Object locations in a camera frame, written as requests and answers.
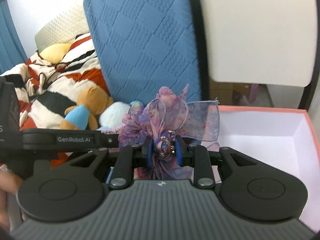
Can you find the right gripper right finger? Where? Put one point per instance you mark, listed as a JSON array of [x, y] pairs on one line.
[[181, 151]]

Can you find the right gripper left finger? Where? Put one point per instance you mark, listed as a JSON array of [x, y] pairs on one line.
[[147, 149]]

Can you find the striped plush blanket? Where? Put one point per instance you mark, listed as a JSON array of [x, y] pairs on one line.
[[45, 90]]

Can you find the brown teddy bear blue shirt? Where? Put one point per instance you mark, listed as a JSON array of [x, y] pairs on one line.
[[91, 102]]

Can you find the yellow plush pillow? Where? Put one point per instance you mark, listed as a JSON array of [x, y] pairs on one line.
[[55, 53]]

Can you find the pink storage box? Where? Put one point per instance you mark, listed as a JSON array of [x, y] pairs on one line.
[[281, 137]]

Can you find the beige headboard cushion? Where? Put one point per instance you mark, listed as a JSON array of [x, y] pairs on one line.
[[62, 29]]

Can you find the blue quilted bedspread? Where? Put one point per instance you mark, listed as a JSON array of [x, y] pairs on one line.
[[143, 45]]

